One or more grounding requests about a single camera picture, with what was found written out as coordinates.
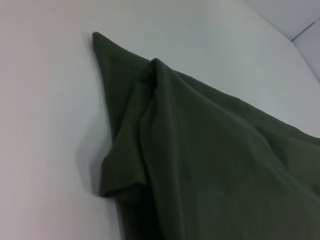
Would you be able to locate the dark green t-shirt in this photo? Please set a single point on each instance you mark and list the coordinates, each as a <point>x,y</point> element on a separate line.
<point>212,150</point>

